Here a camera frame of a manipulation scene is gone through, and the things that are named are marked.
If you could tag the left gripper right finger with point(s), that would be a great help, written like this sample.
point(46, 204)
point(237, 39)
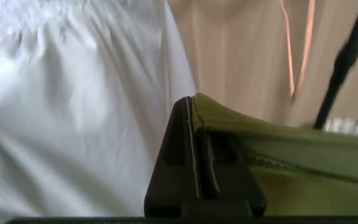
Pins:
point(228, 183)

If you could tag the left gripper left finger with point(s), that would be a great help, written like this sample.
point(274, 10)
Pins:
point(172, 174)

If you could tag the black clothes rack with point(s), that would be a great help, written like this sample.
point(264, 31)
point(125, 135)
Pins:
point(343, 59)

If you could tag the pale grey shorts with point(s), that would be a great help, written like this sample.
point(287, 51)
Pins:
point(73, 109)

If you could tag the pink clothes hanger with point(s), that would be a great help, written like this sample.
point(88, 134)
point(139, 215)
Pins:
point(289, 56)

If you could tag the white laundry basket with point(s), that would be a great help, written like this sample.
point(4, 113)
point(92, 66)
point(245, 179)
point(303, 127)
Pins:
point(346, 126)

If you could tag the green garment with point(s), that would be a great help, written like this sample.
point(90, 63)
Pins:
point(306, 161)

